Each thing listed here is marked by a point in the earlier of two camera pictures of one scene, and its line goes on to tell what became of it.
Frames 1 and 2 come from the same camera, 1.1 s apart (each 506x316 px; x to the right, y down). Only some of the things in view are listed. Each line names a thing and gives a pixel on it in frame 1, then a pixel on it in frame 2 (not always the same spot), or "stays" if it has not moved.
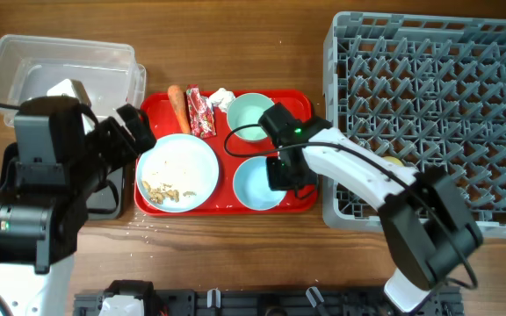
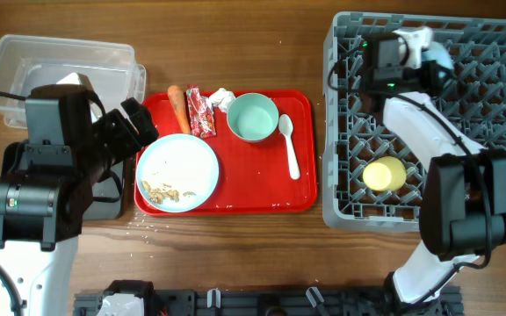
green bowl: x=244 y=112 stays
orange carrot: x=177 y=100 stays
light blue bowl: x=252 y=187 → x=436 y=52
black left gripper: x=126 y=132 stays
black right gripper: x=282 y=171 → x=368 y=82
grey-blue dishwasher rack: x=452 y=93 stays
